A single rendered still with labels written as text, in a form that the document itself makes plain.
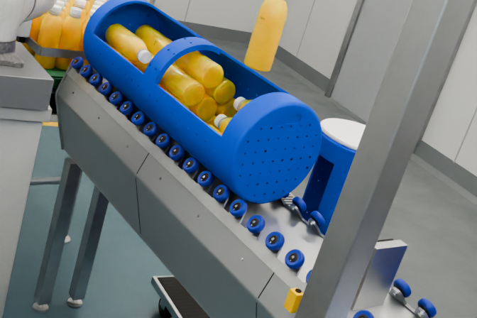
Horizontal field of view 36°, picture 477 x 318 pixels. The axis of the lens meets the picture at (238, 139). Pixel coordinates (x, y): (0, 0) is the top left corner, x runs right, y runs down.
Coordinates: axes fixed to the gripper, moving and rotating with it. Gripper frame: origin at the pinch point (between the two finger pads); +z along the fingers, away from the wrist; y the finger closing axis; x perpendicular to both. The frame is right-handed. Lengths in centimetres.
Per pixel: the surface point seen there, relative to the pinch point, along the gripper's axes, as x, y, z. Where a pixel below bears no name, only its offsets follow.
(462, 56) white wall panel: 186, 356, 55
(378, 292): -59, 2, 53
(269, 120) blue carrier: -18.2, -7.0, 30.7
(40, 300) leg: 68, -8, 143
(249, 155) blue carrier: -18.1, -9.6, 40.0
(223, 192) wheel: -14, -11, 52
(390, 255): -59, 0, 43
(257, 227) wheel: -30, -11, 53
